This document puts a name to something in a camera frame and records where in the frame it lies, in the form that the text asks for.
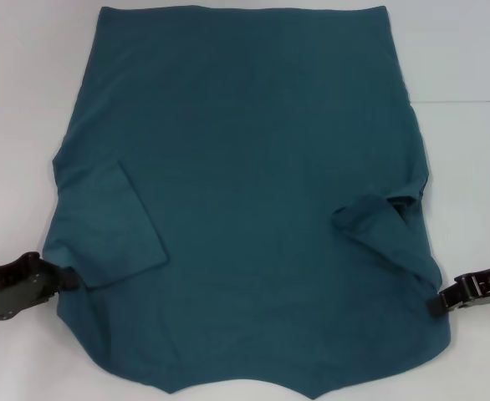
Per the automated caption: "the teal blue t-shirt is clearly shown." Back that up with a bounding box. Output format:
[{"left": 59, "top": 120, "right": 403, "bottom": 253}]
[{"left": 46, "top": 4, "right": 453, "bottom": 397}]

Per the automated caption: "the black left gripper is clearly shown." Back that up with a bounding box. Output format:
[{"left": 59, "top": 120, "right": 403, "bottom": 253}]
[{"left": 0, "top": 250, "right": 81, "bottom": 322}]

